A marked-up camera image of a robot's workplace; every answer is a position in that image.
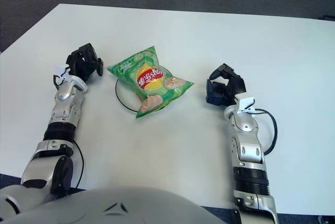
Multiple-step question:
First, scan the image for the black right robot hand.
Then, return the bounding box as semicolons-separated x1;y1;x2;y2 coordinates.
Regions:
205;63;247;107

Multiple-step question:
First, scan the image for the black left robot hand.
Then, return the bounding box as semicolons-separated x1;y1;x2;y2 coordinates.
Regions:
65;42;104;83

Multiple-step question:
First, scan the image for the green potato chips bag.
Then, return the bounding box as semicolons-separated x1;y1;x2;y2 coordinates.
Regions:
106;46;195;120

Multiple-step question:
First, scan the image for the white plate black rim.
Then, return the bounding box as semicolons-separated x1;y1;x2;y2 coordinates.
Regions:
114;65;173;112

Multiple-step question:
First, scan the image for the grey robot torso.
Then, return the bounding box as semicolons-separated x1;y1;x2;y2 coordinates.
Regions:
0;186;226;224

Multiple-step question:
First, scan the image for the grey caster wheel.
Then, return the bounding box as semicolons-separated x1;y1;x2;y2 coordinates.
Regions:
318;215;335;224

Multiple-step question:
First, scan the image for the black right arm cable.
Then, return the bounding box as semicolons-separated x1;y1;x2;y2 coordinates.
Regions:
255;108;278;156

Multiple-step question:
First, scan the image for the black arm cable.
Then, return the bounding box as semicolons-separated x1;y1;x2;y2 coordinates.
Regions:
255;108;278;156
53;74;85;189

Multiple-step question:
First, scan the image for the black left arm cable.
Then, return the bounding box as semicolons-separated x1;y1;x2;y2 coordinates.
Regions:
53;74;85;189

